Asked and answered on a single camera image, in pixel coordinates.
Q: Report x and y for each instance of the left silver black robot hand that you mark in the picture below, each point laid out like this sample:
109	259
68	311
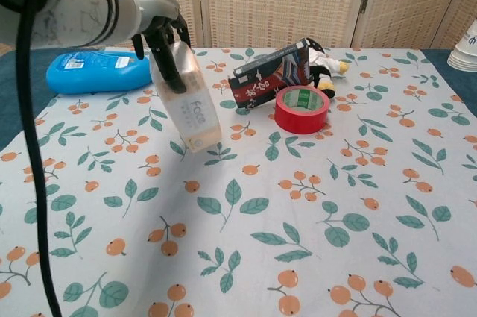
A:
160	3

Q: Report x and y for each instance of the white rectangular box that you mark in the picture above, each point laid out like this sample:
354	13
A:
194	119

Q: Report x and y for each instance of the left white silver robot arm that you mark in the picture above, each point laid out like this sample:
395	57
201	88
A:
82	7

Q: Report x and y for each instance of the floral tablecloth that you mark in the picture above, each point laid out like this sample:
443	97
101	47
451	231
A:
261	201

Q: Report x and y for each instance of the blue pump detergent bottle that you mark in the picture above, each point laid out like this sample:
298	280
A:
97	74

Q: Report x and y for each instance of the dark red printed carton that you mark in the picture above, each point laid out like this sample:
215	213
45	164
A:
257	89

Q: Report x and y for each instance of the black white plush doll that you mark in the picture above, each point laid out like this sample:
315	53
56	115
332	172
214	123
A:
324	63

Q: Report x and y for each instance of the red tape roll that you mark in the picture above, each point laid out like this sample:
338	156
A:
298	123

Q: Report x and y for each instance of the metal screen hinge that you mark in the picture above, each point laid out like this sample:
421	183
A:
364	3

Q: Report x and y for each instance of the white paper cup stack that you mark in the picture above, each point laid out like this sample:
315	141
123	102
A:
466	52

